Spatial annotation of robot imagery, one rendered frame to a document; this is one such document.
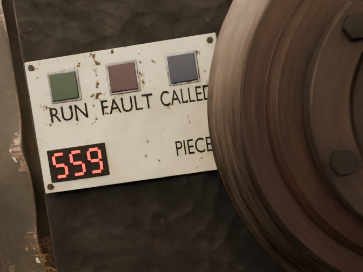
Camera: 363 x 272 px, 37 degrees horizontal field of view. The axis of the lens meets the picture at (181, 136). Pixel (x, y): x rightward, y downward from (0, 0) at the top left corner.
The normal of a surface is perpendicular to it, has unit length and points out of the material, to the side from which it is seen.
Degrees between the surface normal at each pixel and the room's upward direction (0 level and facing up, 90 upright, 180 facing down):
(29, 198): 90
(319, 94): 90
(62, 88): 90
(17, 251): 90
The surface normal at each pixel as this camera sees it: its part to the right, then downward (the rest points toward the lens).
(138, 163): -0.07, 0.06
